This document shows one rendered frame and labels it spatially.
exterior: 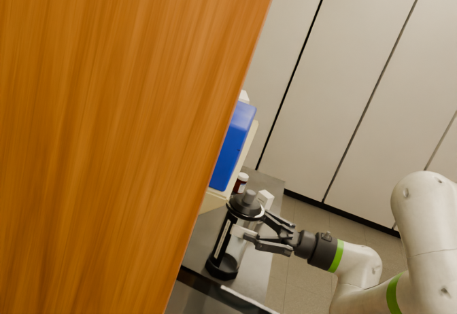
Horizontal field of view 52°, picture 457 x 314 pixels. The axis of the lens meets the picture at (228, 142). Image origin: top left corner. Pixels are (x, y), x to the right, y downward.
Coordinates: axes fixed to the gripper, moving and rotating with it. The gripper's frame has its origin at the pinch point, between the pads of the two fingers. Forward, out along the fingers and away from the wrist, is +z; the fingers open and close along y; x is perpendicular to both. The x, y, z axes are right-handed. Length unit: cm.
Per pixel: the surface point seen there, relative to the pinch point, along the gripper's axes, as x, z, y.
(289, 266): 113, -44, -154
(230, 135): -47, 6, 61
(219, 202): -39, 5, 62
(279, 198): 18, -12, -56
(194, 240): 17.6, 11.4, -8.5
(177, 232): -38, 8, 70
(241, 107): -49, 6, 54
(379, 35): -37, -51, -249
